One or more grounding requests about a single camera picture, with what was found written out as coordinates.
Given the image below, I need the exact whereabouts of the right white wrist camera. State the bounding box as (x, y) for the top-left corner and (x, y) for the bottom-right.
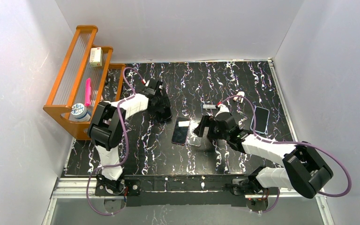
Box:
(214, 104), (229, 118)

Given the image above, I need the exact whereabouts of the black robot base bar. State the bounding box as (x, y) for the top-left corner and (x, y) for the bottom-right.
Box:
(95, 174), (278, 210)

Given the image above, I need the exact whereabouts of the clear magsafe phone case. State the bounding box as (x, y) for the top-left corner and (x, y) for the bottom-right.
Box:
(187, 118), (205, 148)

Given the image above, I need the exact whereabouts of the black phone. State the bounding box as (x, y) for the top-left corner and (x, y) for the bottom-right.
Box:
(155, 106), (172, 122)

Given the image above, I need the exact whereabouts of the blue and white tape roll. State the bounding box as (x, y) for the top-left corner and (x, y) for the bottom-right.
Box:
(69, 103), (91, 122)

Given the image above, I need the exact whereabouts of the pink highlighter marker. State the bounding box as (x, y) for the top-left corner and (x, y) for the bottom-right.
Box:
(84, 78), (91, 106)

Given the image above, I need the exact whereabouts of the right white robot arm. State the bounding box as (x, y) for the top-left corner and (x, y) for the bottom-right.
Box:
(193, 112), (333, 199)

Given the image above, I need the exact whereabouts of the phone in light blue case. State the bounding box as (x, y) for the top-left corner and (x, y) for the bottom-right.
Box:
(250, 106), (270, 135)

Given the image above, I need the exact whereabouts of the white and red box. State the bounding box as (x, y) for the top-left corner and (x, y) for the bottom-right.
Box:
(89, 47), (103, 67)

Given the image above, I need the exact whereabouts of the orange wooden shelf rack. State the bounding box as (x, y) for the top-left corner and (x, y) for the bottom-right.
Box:
(43, 25), (126, 140)

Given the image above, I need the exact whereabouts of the grey and orange marker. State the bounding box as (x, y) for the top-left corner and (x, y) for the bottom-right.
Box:
(202, 104), (219, 110)

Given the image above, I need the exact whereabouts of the purple phone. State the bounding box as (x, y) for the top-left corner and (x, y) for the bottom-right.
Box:
(171, 117), (191, 145)

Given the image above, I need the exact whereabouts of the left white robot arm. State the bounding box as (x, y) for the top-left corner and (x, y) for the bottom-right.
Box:
(87, 79), (172, 181)

